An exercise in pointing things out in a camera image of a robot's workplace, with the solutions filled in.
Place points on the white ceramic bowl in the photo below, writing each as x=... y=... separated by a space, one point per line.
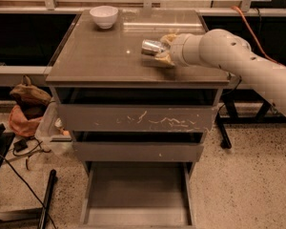
x=104 y=16

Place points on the silver blue redbull can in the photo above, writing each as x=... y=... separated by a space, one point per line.
x=151 y=47

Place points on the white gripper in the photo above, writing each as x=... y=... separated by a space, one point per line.
x=175 y=50

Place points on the black metal stand leg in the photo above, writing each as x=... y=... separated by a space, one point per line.
x=47 y=201

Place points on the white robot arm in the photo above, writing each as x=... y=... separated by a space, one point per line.
x=223 y=50

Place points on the black table frame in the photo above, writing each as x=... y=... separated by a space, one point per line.
x=262 y=116

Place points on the grey top drawer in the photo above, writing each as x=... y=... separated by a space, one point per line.
x=137 y=110

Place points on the orange cloth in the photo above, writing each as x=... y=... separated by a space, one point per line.
x=20 y=125

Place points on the grey middle drawer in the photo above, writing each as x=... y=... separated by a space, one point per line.
x=138 y=146

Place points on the grey open bottom drawer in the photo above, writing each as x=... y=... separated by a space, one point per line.
x=137 y=195

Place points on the black small floor device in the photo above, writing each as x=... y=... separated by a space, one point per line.
x=20 y=145

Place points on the grey drawer cabinet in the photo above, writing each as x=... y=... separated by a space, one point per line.
x=95 y=58

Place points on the clear plastic bin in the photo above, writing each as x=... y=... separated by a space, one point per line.
x=50 y=135

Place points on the brown cloth bag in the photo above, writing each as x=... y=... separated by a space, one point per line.
x=26 y=94

